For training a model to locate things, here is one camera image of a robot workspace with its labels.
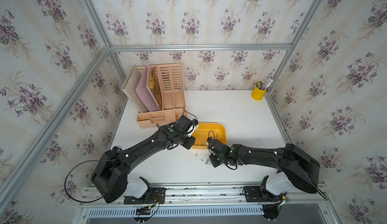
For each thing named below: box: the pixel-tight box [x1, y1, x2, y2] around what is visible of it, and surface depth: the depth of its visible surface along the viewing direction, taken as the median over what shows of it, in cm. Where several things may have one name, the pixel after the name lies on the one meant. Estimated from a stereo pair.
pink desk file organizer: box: [136, 63, 188, 129], surface depth 103 cm
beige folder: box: [120, 64, 150, 114], surface depth 87 cm
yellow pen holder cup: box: [250, 81, 268, 101], surface depth 113 cm
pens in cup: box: [256, 76, 275, 91], surface depth 107 cm
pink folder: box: [135, 63, 161, 112], surface depth 89 cm
